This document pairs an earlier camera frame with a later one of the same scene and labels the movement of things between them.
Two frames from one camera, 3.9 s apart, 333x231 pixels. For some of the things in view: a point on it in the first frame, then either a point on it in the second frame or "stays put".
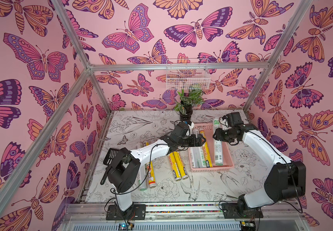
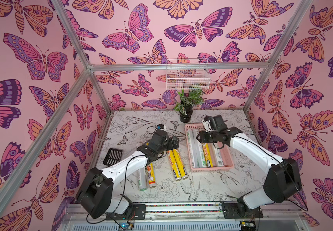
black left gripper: (192, 140) to (175, 144)
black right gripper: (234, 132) to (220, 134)
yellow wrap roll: (206, 154) stays put
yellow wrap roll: (182, 171) stays put
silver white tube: (218, 147) stays put
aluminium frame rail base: (90, 216) stays put
